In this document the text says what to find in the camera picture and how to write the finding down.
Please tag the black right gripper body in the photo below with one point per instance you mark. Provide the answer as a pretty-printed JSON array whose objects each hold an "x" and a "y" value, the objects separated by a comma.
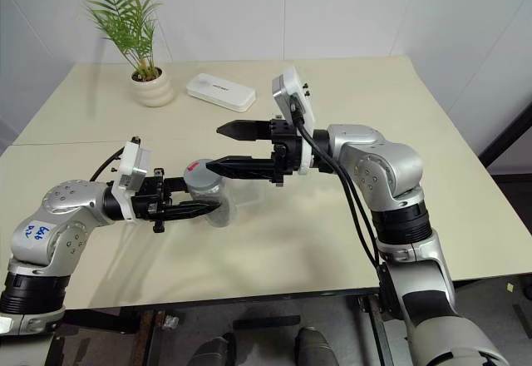
[{"x": 287, "y": 149}]

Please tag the clear plastic jar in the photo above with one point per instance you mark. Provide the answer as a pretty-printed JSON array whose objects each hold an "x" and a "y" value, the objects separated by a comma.
[{"x": 220, "y": 216}]

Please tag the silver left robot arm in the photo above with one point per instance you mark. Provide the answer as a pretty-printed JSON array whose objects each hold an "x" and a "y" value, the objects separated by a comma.
[{"x": 66, "y": 200}]

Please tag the white flat closed case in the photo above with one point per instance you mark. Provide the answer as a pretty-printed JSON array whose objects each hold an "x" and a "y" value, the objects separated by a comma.
[{"x": 220, "y": 91}]

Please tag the grey jar lid red mark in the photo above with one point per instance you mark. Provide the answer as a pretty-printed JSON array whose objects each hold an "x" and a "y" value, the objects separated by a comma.
[{"x": 199, "y": 179}]

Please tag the small yellow floor tag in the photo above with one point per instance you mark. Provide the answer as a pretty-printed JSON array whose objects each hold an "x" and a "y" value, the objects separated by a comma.
[{"x": 509, "y": 287}]

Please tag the black table frame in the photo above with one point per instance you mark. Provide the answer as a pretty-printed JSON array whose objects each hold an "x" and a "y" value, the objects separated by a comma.
[{"x": 266, "y": 323}]

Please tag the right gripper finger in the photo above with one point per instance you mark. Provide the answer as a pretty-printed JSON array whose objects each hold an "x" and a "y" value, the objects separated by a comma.
[
  {"x": 247, "y": 130},
  {"x": 245, "y": 167}
]

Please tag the green artificial palm plant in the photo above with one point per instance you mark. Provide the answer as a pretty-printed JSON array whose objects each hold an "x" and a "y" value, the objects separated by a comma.
[{"x": 124, "y": 21}]

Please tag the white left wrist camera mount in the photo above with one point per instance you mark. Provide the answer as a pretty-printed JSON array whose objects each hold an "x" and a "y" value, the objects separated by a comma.
[{"x": 132, "y": 162}]

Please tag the clear plastic box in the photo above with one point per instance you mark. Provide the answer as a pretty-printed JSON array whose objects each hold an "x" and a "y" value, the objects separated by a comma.
[{"x": 249, "y": 201}]

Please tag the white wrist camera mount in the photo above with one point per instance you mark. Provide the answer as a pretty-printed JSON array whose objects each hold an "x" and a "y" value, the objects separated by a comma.
[
  {"x": 291, "y": 85},
  {"x": 132, "y": 162}
]

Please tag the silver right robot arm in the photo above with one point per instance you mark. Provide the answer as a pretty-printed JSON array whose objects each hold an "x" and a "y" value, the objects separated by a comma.
[{"x": 386, "y": 162}]

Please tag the white ribbed plant pot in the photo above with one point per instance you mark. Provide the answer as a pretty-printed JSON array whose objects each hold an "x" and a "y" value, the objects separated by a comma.
[{"x": 153, "y": 91}]

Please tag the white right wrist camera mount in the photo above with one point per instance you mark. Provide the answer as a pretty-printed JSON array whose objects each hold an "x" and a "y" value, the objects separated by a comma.
[{"x": 291, "y": 85}]

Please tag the dark rounded shape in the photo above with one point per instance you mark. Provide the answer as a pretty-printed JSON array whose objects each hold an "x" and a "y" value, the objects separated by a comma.
[
  {"x": 312, "y": 347},
  {"x": 216, "y": 351}
]

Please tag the black diagonal metal bar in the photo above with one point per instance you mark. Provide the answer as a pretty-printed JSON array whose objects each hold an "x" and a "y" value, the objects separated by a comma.
[{"x": 507, "y": 133}]

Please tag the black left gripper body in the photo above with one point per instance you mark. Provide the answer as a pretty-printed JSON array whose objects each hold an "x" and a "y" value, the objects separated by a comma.
[{"x": 149, "y": 195}]

